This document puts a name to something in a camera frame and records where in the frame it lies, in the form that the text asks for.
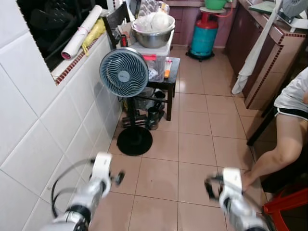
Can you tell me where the black side table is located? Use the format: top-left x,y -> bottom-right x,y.
123,57 -> 181,128

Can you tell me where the grey standing fan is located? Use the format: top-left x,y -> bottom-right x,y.
99,47 -> 154,156

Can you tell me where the black furniture leg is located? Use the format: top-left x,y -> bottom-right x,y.
246,103 -> 280,146

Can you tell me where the white rolled paper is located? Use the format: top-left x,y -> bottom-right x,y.
61,5 -> 103,61

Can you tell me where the clear plastic storage box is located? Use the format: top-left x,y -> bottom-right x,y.
130,31 -> 175,82

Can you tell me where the red plastic stool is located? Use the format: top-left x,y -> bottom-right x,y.
262,185 -> 308,231

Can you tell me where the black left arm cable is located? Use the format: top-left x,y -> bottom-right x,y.
51,158 -> 97,217

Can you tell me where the green plastic bowl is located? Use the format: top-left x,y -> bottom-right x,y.
204,0 -> 228,11

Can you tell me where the brown kitchen counter cabinet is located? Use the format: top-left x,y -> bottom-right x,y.
225,0 -> 308,111

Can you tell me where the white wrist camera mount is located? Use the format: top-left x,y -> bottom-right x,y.
90,153 -> 113,188
221,167 -> 244,200

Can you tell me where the yellow cloth bundle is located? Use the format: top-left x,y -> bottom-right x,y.
81,18 -> 106,54

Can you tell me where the teal gas cylinder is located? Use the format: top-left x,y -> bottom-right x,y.
187,11 -> 222,62

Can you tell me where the grey countertop appliance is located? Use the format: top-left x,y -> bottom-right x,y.
277,0 -> 308,22

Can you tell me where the black cup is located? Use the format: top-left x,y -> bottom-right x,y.
147,107 -> 160,130

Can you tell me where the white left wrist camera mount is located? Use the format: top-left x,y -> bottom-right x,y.
90,153 -> 113,188

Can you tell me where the white hanging cloth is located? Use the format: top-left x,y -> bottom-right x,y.
231,0 -> 284,95

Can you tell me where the seated person in white shirt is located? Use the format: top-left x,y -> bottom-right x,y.
241,67 -> 308,191

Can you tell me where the black chair back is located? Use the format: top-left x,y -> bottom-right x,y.
102,2 -> 133,49

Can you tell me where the steel mixing bowl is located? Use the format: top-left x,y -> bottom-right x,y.
132,19 -> 176,49

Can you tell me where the white plastic bag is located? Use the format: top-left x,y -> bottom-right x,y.
135,11 -> 173,32

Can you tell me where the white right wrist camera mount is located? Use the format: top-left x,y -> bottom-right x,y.
221,167 -> 244,200

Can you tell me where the clear egg tray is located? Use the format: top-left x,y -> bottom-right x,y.
140,0 -> 170,15

